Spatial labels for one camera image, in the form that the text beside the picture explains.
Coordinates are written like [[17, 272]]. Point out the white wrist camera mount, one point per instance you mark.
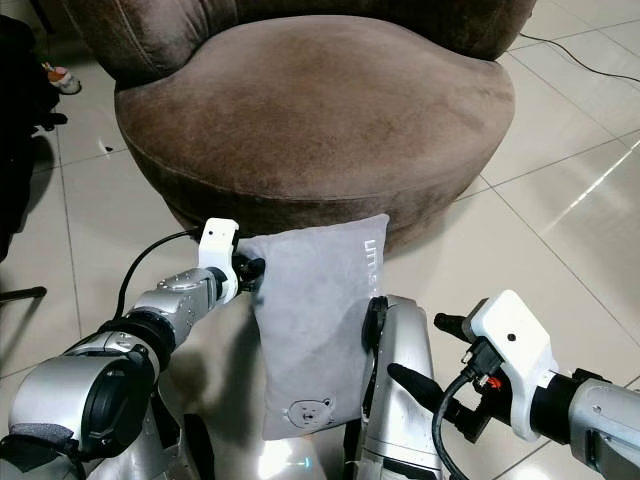
[[217, 238], [510, 345]]

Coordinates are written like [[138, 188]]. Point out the small red white toy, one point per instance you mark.
[[65, 78]]

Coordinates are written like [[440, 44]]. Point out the grey pillow with bear print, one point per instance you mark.
[[310, 320]]

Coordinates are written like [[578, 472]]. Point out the grey metal bar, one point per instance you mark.
[[22, 295]]

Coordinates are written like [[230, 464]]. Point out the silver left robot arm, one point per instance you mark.
[[120, 400]]

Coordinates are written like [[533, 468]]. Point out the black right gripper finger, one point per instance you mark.
[[458, 327], [425, 388]]

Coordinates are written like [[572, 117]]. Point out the brown suede round armchair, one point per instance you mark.
[[310, 110]]

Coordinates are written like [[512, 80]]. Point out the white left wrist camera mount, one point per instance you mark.
[[217, 238]]

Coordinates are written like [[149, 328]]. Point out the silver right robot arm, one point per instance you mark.
[[600, 410]]

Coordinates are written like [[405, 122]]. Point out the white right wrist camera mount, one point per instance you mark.
[[510, 345]]

